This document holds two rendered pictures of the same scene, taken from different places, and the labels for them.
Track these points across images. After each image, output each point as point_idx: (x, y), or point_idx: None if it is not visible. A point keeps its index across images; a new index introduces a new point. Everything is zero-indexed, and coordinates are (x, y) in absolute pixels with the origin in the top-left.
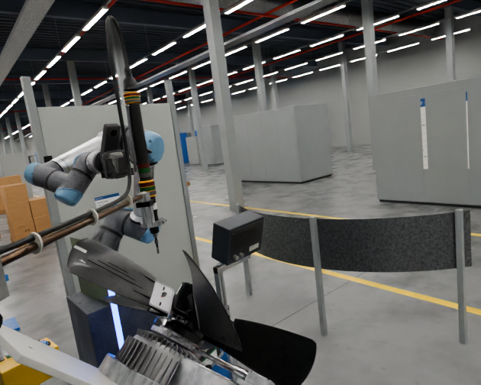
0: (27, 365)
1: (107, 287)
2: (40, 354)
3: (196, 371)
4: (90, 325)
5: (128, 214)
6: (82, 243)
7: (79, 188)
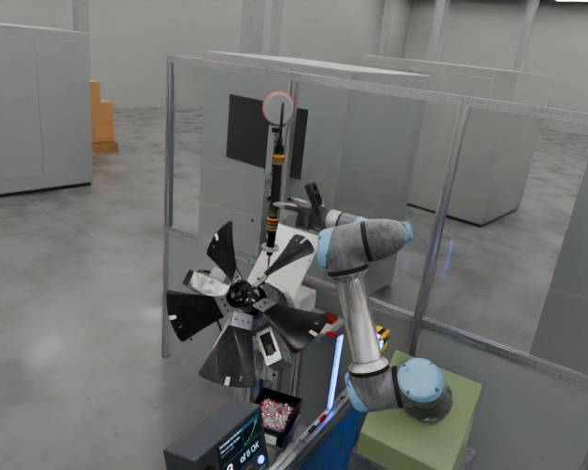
0: None
1: (281, 253)
2: (283, 239)
3: None
4: None
5: (395, 366)
6: (307, 242)
7: None
